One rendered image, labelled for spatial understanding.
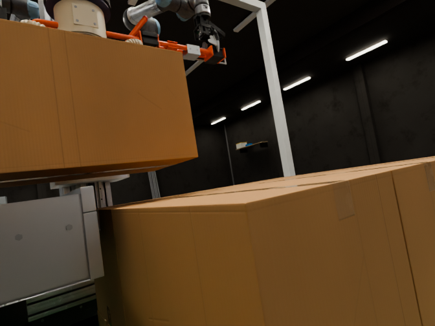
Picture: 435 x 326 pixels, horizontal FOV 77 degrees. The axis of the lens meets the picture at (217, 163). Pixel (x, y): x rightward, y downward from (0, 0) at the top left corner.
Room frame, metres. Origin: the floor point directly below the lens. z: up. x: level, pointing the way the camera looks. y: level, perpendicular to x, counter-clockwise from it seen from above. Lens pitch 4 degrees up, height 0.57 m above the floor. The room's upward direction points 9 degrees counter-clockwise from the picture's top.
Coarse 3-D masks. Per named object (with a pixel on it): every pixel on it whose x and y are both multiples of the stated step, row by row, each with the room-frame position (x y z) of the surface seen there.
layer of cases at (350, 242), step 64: (192, 192) 1.39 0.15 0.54; (256, 192) 0.49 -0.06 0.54; (320, 192) 0.41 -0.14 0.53; (384, 192) 0.53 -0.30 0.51; (128, 256) 0.71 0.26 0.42; (192, 256) 0.44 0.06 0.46; (256, 256) 0.32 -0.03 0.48; (320, 256) 0.39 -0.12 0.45; (384, 256) 0.50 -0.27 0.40; (128, 320) 0.78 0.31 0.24; (192, 320) 0.46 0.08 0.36; (256, 320) 0.33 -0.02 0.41; (320, 320) 0.38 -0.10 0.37; (384, 320) 0.47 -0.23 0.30
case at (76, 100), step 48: (0, 48) 0.66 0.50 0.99; (48, 48) 0.72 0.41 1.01; (96, 48) 0.80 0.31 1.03; (144, 48) 0.90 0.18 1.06; (0, 96) 0.65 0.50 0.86; (48, 96) 0.71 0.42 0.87; (96, 96) 0.79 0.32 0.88; (144, 96) 0.88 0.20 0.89; (0, 144) 0.65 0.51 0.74; (48, 144) 0.71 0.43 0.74; (96, 144) 0.78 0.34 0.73; (144, 144) 0.87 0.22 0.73; (192, 144) 0.97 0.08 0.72
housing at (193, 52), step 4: (188, 44) 1.21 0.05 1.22; (188, 48) 1.20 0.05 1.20; (192, 48) 1.22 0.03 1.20; (196, 48) 1.23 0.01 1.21; (184, 52) 1.22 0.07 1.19; (188, 52) 1.20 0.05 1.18; (192, 52) 1.21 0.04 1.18; (196, 52) 1.23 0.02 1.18; (200, 52) 1.24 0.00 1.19; (184, 56) 1.23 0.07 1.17; (188, 56) 1.24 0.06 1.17; (192, 56) 1.24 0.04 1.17; (196, 56) 1.25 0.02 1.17; (192, 60) 1.28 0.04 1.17
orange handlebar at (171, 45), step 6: (48, 24) 0.89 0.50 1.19; (54, 24) 0.90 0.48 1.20; (108, 36) 1.01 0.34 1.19; (114, 36) 1.02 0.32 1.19; (120, 36) 1.03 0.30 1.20; (126, 36) 1.04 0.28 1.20; (132, 36) 1.06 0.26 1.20; (162, 42) 1.13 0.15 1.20; (168, 42) 1.15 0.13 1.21; (174, 42) 1.16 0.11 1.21; (162, 48) 1.17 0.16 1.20; (168, 48) 1.16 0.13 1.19; (174, 48) 1.16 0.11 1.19; (180, 48) 1.18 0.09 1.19; (186, 48) 1.20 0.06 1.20; (204, 54) 1.30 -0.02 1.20
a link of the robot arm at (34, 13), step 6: (12, 0) 1.13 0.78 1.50; (18, 0) 1.15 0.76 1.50; (24, 0) 1.16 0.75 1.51; (12, 6) 1.14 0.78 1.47; (18, 6) 1.15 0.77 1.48; (24, 6) 1.16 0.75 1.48; (30, 6) 1.18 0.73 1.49; (36, 6) 1.19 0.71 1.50; (12, 12) 1.16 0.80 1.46; (18, 12) 1.17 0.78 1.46; (24, 12) 1.17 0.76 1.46; (30, 12) 1.19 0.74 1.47; (36, 12) 1.20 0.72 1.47; (12, 18) 1.25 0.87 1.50; (18, 18) 1.22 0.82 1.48; (24, 18) 1.21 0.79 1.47; (30, 18) 1.21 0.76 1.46; (36, 18) 1.22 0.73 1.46
